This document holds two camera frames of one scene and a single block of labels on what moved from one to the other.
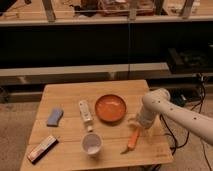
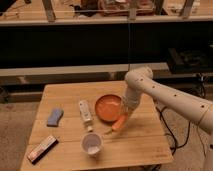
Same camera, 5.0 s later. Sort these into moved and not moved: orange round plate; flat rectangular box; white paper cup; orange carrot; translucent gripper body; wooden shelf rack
Moved: translucent gripper body; orange carrot
Not moved: flat rectangular box; orange round plate; wooden shelf rack; white paper cup
